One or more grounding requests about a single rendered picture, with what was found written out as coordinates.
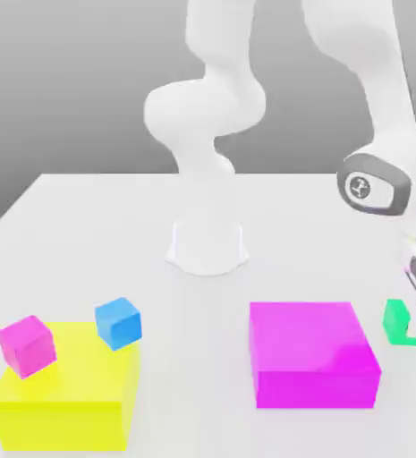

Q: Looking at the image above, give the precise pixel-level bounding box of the small green cube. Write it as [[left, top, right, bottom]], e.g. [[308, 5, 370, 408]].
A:
[[382, 299, 416, 347]]

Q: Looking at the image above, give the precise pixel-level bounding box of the small blue cube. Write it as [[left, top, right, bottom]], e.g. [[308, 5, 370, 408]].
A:
[[94, 296, 143, 352]]

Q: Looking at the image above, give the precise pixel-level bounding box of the small magenta cube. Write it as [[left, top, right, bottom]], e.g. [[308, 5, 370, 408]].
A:
[[0, 314, 58, 380]]

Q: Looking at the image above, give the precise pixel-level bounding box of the large magenta box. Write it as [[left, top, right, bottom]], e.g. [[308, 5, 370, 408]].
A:
[[249, 301, 383, 410]]

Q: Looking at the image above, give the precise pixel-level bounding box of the large yellow box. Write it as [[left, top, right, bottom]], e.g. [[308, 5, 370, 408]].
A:
[[0, 320, 141, 453]]

